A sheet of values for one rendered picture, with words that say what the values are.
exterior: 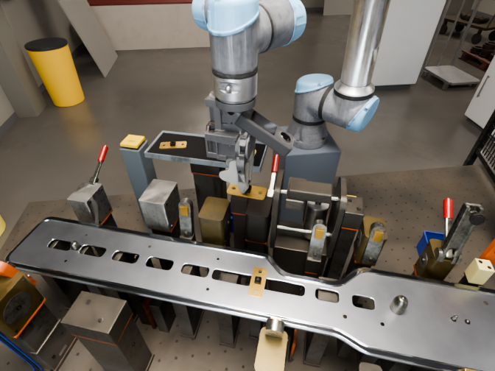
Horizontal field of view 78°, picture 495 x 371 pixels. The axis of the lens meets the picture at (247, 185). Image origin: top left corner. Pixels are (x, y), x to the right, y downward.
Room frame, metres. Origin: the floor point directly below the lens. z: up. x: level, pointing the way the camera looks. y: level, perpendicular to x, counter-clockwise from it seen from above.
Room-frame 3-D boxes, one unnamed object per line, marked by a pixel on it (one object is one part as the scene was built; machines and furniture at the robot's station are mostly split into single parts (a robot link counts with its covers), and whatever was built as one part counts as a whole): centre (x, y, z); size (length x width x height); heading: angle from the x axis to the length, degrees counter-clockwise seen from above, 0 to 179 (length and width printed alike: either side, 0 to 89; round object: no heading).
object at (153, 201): (0.68, 0.26, 0.90); 0.13 x 0.08 x 0.41; 168
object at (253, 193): (0.50, 0.00, 1.26); 0.08 x 0.04 x 0.01; 75
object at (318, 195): (0.61, -0.17, 0.95); 0.18 x 0.13 x 0.49; 78
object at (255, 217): (0.65, -0.04, 0.89); 0.12 x 0.07 x 0.38; 168
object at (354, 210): (0.60, -0.29, 0.91); 0.07 x 0.05 x 0.42; 168
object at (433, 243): (0.51, -0.52, 0.87); 0.10 x 0.07 x 0.35; 168
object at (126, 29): (6.14, 1.74, 0.36); 2.12 x 0.71 x 0.72; 97
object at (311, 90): (0.96, -0.22, 1.27); 0.13 x 0.12 x 0.14; 48
